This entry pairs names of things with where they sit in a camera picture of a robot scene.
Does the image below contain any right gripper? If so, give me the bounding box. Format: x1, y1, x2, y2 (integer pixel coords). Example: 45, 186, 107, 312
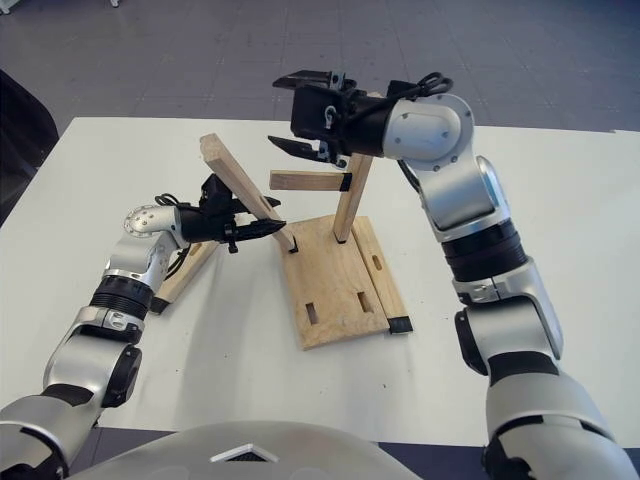
267, 70, 400, 168

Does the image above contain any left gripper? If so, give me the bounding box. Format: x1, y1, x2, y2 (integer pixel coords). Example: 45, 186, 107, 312
178, 195, 288, 255

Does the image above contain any wooden leg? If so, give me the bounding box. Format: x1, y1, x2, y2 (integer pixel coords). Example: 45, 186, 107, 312
149, 241, 219, 316
199, 133, 300, 255
333, 153, 374, 245
350, 226, 414, 336

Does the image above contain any wooden cross bar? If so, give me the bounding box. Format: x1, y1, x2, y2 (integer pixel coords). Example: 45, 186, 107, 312
269, 169, 354, 193

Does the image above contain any wooden seat board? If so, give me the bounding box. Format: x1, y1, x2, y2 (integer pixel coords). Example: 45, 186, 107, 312
277, 215, 392, 353

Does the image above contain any robot body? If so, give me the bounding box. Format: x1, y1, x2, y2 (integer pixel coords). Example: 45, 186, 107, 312
67, 420, 427, 480

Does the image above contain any black chair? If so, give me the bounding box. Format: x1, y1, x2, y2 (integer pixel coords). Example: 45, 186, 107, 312
0, 68, 61, 227

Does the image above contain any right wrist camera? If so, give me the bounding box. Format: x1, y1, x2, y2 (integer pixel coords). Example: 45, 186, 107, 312
289, 84, 351, 144

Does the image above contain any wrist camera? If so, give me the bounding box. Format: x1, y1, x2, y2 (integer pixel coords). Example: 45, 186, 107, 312
289, 84, 351, 144
199, 173, 235, 213

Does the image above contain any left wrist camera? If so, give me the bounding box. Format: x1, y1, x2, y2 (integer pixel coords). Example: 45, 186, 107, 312
199, 173, 235, 213

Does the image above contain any black cable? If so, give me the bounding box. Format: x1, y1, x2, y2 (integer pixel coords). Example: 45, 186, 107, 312
153, 192, 202, 279
385, 71, 455, 102

